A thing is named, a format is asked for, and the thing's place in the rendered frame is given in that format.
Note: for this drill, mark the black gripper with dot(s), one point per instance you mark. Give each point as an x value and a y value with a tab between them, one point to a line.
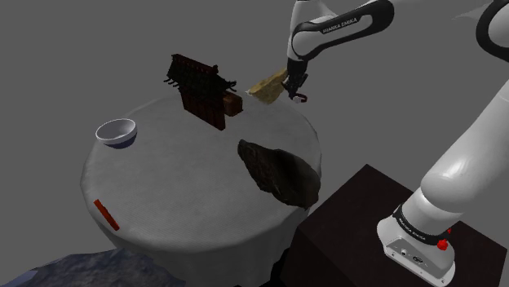
296	75

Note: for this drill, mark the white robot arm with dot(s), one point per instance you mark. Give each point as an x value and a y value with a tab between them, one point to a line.
465	159

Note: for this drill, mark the small white and red object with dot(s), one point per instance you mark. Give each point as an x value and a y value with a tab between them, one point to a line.
300	99

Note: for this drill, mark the tan sponge-like block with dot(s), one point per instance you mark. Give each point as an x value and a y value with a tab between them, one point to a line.
268	89

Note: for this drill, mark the small brown box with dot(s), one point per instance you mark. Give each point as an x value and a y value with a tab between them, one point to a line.
233	104

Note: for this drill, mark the dark brown model building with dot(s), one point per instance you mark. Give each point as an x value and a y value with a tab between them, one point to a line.
199	89

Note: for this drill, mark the dark brown rock-shaped object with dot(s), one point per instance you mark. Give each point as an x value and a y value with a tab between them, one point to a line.
280	175

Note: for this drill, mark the round white table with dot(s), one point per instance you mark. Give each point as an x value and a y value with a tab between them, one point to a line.
187	190

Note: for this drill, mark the dark robot stand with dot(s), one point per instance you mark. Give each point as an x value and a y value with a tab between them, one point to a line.
350	238

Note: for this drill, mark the white bowl with blue base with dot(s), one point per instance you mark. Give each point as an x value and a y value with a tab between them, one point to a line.
115	130

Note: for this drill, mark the orange red stick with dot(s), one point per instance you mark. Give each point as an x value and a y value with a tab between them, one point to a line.
106	215

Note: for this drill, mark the grey blue rocky slab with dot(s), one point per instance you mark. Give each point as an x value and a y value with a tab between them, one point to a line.
99	270

